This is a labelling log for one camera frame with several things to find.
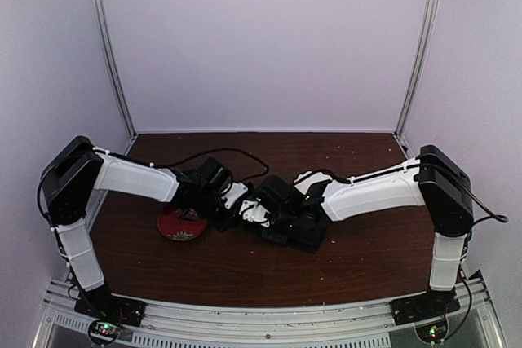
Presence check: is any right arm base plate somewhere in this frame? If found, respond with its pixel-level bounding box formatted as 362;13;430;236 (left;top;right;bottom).
391;291;460;326

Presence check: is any red floral plate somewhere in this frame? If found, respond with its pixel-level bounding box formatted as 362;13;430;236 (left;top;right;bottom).
157;205;208;242

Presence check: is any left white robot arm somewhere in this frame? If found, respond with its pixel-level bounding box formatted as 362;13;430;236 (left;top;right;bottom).
37;136;253;319

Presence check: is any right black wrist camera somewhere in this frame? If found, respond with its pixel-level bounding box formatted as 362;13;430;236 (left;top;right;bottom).
252;175;293;214

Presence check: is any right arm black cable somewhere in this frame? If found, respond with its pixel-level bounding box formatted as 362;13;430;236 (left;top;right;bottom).
346;162;509;227

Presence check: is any right aluminium frame post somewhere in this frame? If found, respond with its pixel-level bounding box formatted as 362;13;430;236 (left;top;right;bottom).
394;0;440;139

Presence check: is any aluminium front rail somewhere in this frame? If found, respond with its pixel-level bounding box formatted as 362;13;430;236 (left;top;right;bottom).
29;278;507;347

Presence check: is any left aluminium frame post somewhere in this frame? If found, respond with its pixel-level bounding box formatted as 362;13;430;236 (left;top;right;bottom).
92;0;137;139

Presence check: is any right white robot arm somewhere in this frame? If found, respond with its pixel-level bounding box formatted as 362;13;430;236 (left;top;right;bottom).
238;145;474;317

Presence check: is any right round controller board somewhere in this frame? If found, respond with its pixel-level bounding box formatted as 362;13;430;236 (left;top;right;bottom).
415;319;449;345

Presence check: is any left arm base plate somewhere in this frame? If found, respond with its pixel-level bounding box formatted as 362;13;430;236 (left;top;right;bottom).
74;295;146;327

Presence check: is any round controller board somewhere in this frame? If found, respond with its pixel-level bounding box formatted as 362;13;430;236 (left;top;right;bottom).
87;319;122;345
415;319;449;345

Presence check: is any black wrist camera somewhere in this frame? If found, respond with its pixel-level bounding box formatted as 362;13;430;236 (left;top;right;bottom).
196;156;232;193
252;175;293;214

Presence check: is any left round controller board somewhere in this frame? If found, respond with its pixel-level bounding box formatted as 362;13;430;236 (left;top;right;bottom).
87;319;122;345

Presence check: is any white scalloped bowl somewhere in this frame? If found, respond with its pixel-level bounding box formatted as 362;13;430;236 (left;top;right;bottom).
293;170;333;194

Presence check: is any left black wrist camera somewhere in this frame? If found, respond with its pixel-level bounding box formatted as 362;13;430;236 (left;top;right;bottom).
196;156;232;193

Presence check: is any black zip tool case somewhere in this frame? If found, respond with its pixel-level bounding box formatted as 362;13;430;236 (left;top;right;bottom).
243;222;326;253

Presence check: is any aluminium frame post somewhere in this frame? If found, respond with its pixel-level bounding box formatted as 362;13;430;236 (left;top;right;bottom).
92;0;137;139
394;0;440;139

